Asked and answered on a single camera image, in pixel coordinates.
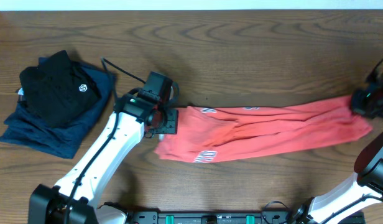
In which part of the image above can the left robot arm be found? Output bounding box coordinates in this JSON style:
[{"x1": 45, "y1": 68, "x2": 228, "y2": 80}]
[{"x1": 27, "y1": 72, "x2": 179, "y2": 224}]

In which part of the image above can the red t-shirt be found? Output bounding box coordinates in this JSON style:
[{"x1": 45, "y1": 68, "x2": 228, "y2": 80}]
[{"x1": 155, "y1": 96, "x2": 372, "y2": 163}]

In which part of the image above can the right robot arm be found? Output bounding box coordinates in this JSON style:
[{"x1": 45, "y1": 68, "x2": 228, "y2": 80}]
[{"x1": 290, "y1": 81, "x2": 383, "y2": 223}]

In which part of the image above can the black cable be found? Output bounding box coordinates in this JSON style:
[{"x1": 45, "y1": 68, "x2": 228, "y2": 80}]
[
  {"x1": 365, "y1": 53, "x2": 383, "y2": 83},
  {"x1": 62, "y1": 57, "x2": 149, "y2": 224}
]

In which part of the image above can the left black cable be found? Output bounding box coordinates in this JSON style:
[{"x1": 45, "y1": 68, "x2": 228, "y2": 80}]
[{"x1": 62, "y1": 57, "x2": 149, "y2": 224}]

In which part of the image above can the navy folded shirt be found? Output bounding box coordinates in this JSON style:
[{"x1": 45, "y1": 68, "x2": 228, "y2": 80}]
[{"x1": 0, "y1": 63, "x2": 112, "y2": 159}]

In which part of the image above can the right black cable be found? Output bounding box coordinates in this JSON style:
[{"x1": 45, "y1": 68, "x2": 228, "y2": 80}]
[{"x1": 365, "y1": 53, "x2": 383, "y2": 83}]

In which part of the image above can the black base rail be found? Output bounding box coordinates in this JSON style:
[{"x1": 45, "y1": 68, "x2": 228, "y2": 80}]
[{"x1": 98, "y1": 201, "x2": 366, "y2": 224}]

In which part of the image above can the black folded polo shirt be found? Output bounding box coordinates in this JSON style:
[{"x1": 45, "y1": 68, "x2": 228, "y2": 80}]
[{"x1": 19, "y1": 50, "x2": 101, "y2": 128}]

